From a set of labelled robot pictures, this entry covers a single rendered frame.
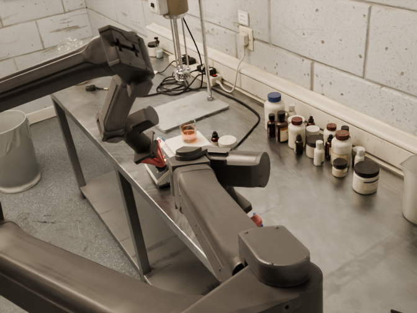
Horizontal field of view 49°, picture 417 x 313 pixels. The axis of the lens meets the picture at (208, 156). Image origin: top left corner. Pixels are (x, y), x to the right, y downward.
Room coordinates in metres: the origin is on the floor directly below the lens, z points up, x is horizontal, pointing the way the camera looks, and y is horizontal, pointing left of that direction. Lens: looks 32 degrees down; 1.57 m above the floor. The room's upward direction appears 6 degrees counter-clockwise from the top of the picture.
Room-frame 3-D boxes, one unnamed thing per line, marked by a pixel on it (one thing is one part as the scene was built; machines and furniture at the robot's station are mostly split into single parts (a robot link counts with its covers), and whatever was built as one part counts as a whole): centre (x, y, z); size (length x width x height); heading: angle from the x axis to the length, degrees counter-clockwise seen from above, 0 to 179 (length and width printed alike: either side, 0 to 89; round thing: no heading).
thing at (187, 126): (1.27, 0.06, 0.87); 0.06 x 0.05 x 0.08; 99
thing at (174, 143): (1.25, 0.06, 0.83); 0.12 x 0.12 x 0.01; 21
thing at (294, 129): (1.30, -0.30, 0.80); 0.06 x 0.06 x 0.10
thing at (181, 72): (1.66, 0.06, 1.02); 0.07 x 0.07 x 0.25
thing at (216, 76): (2.05, 0.02, 0.77); 0.40 x 0.06 x 0.04; 29
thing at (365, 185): (1.04, -0.43, 0.79); 0.07 x 0.07 x 0.07
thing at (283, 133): (1.35, -0.26, 0.80); 0.04 x 0.04 x 0.11
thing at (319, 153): (1.18, -0.34, 0.79); 0.03 x 0.03 x 0.08
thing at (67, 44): (2.11, 0.58, 0.86); 0.14 x 0.14 x 0.21
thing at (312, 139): (1.24, -0.34, 0.78); 0.05 x 0.05 x 0.06
